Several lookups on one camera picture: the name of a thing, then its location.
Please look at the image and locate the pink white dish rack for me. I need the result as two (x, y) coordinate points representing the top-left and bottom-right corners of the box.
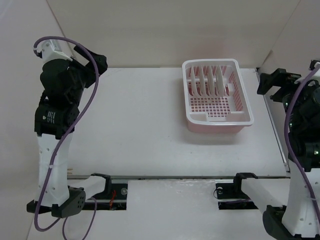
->
(182, 58), (254, 134)

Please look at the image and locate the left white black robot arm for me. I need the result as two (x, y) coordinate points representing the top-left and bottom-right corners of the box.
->
(26, 39), (112, 219)

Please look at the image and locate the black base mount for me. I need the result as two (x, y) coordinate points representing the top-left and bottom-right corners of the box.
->
(213, 182), (258, 210)
(72, 176), (128, 211)

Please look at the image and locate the green red ring plate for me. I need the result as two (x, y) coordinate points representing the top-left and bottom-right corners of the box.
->
(215, 65), (224, 98)

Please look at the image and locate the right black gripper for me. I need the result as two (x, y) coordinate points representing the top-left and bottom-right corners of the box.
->
(258, 67), (320, 131)

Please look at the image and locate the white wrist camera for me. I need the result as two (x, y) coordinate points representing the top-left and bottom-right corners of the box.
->
(40, 39), (72, 64)
(309, 59), (320, 71)

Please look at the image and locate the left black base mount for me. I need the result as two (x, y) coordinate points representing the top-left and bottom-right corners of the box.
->
(72, 176), (128, 211)

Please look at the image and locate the orange sunburst plate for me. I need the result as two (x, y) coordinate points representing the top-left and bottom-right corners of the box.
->
(190, 66), (199, 97)
(198, 66), (207, 98)

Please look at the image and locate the green quatrefoil plate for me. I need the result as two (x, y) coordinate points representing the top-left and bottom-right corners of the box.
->
(207, 66), (215, 97)

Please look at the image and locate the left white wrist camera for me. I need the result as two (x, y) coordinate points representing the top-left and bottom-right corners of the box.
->
(40, 39), (72, 64)

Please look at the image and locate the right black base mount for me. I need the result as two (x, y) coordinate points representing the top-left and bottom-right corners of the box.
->
(213, 182), (258, 210)

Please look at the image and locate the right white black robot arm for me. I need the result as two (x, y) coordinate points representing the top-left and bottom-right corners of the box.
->
(231, 61), (320, 240)

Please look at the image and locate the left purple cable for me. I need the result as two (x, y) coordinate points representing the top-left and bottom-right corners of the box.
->
(33, 36), (100, 240)

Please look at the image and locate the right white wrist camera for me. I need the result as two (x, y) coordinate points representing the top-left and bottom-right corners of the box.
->
(309, 59), (320, 71)

